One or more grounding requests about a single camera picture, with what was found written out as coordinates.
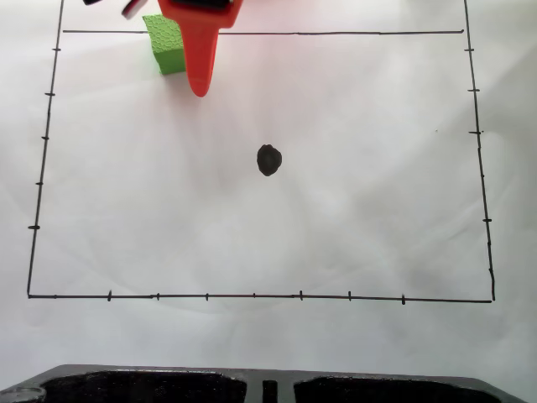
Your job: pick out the black dot mark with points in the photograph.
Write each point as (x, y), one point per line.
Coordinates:
(269, 160)

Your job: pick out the green textured foam block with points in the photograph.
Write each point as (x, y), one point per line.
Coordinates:
(168, 50)

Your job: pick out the white paper sheet with rectangle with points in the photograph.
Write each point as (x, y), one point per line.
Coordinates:
(335, 235)

